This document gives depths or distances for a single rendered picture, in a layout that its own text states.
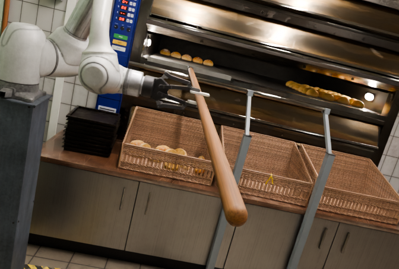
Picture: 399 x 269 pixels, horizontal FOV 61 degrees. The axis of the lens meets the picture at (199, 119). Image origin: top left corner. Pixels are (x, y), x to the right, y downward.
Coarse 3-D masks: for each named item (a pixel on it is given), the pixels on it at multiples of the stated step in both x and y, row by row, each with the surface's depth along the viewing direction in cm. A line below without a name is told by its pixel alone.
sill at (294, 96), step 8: (152, 64) 229; (160, 64) 230; (184, 72) 232; (216, 80) 234; (224, 80) 234; (232, 80) 234; (256, 88) 236; (264, 88) 237; (272, 88) 237; (288, 96) 239; (296, 96) 239; (304, 96) 239; (320, 104) 241; (328, 104) 241; (336, 104) 242; (352, 112) 244; (360, 112) 244; (368, 112) 244; (384, 120) 246
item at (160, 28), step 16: (160, 32) 225; (176, 32) 215; (192, 32) 212; (224, 48) 229; (240, 48) 219; (256, 48) 216; (288, 64) 234; (304, 64) 223; (320, 64) 220; (368, 80) 228; (384, 80) 224
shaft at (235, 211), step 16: (192, 80) 156; (208, 112) 96; (208, 128) 79; (208, 144) 71; (224, 160) 60; (224, 176) 53; (224, 192) 49; (224, 208) 46; (240, 208) 44; (240, 224) 44
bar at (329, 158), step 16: (128, 64) 192; (144, 64) 193; (208, 80) 196; (272, 96) 200; (240, 144) 185; (240, 160) 184; (320, 176) 189; (320, 192) 191; (224, 224) 193; (304, 224) 195; (304, 240) 197
